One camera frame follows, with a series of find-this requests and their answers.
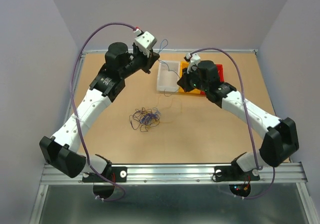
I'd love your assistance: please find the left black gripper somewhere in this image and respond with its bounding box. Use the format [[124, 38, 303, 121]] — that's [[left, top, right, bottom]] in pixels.
[[120, 42, 160, 79]]

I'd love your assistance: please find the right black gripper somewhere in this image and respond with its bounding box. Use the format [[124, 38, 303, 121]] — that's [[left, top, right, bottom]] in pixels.
[[177, 65, 209, 93]]

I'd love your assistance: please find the blue wire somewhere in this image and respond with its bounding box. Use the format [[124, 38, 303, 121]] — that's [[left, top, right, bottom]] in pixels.
[[157, 38, 181, 80]]

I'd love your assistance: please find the coloured wire bundle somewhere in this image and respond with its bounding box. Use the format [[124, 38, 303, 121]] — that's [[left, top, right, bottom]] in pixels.
[[128, 93, 183, 134]]

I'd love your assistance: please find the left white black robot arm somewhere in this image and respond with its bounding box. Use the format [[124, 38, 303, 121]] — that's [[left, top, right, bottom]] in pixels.
[[39, 42, 160, 181]]

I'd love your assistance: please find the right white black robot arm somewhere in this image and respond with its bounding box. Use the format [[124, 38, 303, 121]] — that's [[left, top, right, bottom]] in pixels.
[[177, 60, 299, 179]]

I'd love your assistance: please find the yellow plastic bin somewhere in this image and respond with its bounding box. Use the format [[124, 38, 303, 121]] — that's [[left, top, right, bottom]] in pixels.
[[178, 61, 205, 96]]

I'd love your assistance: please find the white plastic bin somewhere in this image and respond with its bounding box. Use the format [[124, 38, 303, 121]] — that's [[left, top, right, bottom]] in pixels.
[[156, 60, 180, 93]]

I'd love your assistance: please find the red plastic bin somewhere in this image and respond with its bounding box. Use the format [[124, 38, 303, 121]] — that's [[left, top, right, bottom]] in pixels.
[[198, 60, 224, 93]]

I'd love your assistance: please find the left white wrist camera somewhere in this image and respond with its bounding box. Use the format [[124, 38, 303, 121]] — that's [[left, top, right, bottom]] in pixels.
[[133, 27, 157, 57]]

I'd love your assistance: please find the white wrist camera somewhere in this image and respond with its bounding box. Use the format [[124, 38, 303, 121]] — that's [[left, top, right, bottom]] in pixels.
[[133, 27, 157, 57], [184, 53, 201, 73]]

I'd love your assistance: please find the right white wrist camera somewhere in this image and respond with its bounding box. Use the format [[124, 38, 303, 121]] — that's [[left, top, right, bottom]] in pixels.
[[184, 53, 201, 73]]

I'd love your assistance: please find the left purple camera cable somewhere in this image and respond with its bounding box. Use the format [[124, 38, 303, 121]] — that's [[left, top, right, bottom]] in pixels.
[[68, 22, 141, 202]]

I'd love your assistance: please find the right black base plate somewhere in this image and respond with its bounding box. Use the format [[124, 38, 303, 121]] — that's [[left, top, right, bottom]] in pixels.
[[212, 165, 260, 182]]

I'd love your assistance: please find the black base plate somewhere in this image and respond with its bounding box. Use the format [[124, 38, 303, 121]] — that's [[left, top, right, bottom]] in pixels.
[[82, 166, 128, 183], [212, 165, 260, 182]]

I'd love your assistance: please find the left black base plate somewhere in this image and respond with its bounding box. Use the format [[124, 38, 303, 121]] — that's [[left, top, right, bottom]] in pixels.
[[82, 166, 128, 183]]

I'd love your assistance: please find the aluminium front rail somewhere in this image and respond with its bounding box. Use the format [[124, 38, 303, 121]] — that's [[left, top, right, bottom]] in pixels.
[[39, 162, 308, 185]]

